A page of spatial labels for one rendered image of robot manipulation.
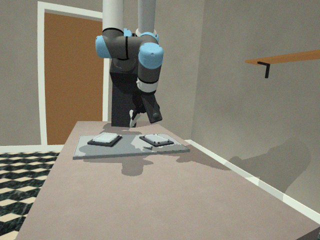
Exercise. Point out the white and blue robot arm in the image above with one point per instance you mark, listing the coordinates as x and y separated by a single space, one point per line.
124 47

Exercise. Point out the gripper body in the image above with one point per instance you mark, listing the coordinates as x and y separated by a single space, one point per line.
137 99

